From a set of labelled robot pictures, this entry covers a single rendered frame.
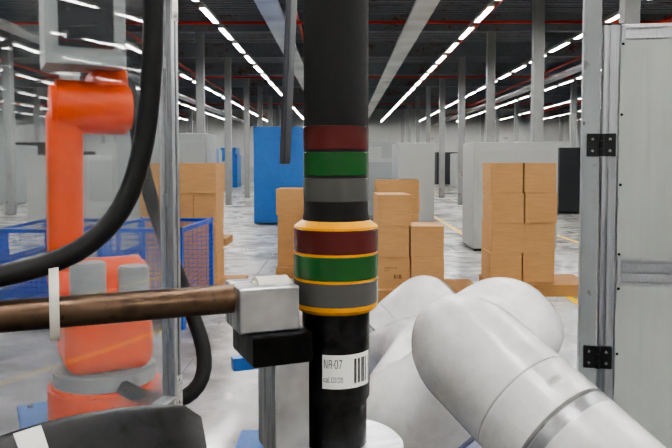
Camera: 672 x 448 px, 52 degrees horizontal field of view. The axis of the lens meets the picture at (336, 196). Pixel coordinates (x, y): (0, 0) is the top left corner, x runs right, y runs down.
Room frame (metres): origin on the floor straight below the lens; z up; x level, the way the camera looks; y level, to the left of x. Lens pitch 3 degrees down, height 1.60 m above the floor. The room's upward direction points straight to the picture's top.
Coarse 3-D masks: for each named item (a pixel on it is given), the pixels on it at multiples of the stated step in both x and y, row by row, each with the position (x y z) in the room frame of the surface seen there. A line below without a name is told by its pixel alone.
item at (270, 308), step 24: (240, 288) 0.32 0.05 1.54; (264, 288) 0.32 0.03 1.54; (288, 288) 0.33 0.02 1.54; (240, 312) 0.32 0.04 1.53; (264, 312) 0.32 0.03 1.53; (288, 312) 0.33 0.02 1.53; (240, 336) 0.34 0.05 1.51; (264, 336) 0.32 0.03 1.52; (288, 336) 0.32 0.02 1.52; (264, 360) 0.32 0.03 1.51; (288, 360) 0.32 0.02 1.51; (264, 384) 0.34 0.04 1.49; (288, 384) 0.33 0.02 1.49; (264, 408) 0.34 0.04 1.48; (288, 408) 0.33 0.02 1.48; (264, 432) 0.34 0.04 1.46; (288, 432) 0.33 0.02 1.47; (384, 432) 0.36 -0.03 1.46
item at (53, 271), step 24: (144, 0) 0.32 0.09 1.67; (144, 24) 0.32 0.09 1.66; (144, 48) 0.31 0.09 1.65; (144, 72) 0.31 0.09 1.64; (144, 96) 0.31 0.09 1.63; (144, 120) 0.31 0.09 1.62; (144, 144) 0.31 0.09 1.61; (144, 168) 0.31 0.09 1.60; (120, 192) 0.31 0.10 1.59; (120, 216) 0.31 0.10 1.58; (96, 240) 0.30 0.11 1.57; (24, 264) 0.29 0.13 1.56; (48, 264) 0.30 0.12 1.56; (72, 264) 0.30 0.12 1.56
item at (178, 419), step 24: (120, 408) 0.47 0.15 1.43; (144, 408) 0.48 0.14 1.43; (168, 408) 0.49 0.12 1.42; (48, 432) 0.44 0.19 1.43; (72, 432) 0.44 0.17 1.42; (96, 432) 0.45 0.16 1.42; (120, 432) 0.46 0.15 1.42; (144, 432) 0.46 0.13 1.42; (168, 432) 0.47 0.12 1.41; (192, 432) 0.48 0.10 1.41
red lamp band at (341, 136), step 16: (304, 128) 0.35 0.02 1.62; (320, 128) 0.34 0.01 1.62; (336, 128) 0.34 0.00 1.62; (352, 128) 0.34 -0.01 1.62; (368, 128) 0.35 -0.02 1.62; (304, 144) 0.35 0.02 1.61; (320, 144) 0.34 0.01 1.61; (336, 144) 0.34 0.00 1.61; (352, 144) 0.34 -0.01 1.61; (368, 144) 0.35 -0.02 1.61
